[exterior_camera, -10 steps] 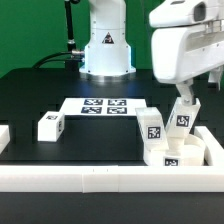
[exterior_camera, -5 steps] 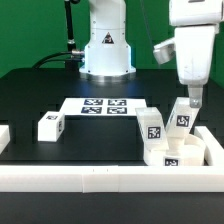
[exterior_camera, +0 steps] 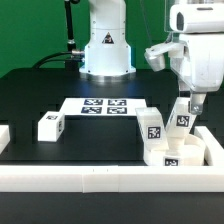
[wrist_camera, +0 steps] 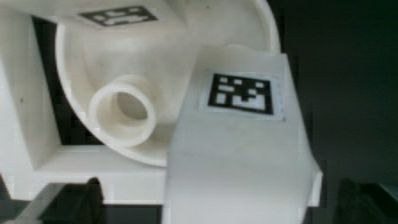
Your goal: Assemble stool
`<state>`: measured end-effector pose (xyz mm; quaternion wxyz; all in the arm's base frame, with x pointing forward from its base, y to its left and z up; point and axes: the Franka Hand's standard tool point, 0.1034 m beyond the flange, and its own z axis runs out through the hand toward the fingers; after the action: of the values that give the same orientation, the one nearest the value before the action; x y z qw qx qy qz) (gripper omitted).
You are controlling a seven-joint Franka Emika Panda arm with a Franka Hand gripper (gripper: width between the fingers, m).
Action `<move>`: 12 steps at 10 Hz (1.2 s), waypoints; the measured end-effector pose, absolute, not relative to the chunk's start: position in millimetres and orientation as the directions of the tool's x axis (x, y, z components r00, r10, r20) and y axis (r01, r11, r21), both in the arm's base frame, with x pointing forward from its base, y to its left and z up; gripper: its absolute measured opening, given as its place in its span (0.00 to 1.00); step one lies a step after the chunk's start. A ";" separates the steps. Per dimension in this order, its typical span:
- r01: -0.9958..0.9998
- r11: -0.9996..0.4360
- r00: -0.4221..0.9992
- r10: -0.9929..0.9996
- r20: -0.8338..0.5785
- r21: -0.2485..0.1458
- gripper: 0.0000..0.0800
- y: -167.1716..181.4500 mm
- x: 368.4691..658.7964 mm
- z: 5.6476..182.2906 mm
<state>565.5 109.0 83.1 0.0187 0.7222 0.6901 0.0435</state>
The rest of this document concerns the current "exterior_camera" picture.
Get white U-shaped fence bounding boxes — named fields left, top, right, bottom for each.
left=0, top=126, right=224, bottom=193

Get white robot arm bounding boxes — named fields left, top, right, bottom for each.
left=80, top=0, right=224, bottom=115

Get black pole stand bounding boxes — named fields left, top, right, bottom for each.
left=64, top=0, right=79, bottom=71

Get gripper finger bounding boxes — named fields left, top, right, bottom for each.
left=189, top=92, right=206, bottom=115

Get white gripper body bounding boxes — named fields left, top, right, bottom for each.
left=170, top=33, right=224, bottom=92

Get white round stool seat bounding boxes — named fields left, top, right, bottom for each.
left=143, top=134, right=206, bottom=166

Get white sheet with markers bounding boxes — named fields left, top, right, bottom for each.
left=60, top=98, right=146, bottom=116

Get black cables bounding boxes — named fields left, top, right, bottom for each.
left=32, top=49, right=86, bottom=70

